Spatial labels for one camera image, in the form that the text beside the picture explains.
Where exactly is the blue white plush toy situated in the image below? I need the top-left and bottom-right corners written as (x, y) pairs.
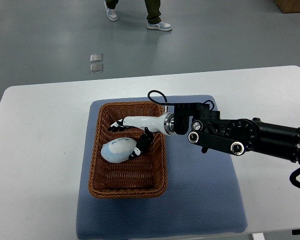
top-left (101, 137), bottom-right (137, 164)

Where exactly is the lower metal floor plate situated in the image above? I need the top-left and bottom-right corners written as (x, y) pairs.
top-left (89, 63), bottom-right (104, 74)

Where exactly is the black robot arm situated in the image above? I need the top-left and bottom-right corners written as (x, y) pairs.
top-left (109, 102), bottom-right (300, 164)

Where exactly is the person's right leg and shoe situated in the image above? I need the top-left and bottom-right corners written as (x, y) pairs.
top-left (104, 0), bottom-right (119, 22)

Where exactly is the upper metal floor plate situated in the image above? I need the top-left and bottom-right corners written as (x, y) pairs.
top-left (90, 53), bottom-right (103, 63)

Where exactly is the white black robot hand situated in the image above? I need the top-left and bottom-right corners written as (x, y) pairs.
top-left (107, 115), bottom-right (171, 159)

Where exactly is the brown wicker basket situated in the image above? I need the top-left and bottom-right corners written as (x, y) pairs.
top-left (88, 101), bottom-right (168, 199)

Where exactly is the metal floor plate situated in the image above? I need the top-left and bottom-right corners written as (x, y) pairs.
top-left (89, 63), bottom-right (104, 74)
top-left (90, 53), bottom-right (103, 63)

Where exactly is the brown cardboard box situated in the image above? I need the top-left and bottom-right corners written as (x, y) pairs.
top-left (274, 0), bottom-right (300, 14)

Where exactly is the white table leg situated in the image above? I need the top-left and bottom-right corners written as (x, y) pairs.
top-left (251, 233), bottom-right (265, 240)

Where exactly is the black looped cable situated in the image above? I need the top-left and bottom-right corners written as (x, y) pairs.
top-left (289, 164), bottom-right (300, 193)

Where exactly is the person's left leg and shoe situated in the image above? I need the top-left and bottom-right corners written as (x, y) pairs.
top-left (144, 0), bottom-right (172, 32)

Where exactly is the person's leg and shoe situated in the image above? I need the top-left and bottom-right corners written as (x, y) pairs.
top-left (104, 0), bottom-right (119, 22)
top-left (144, 0), bottom-right (172, 32)

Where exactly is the blue padded mat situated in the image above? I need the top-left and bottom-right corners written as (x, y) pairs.
top-left (76, 100), bottom-right (248, 240)

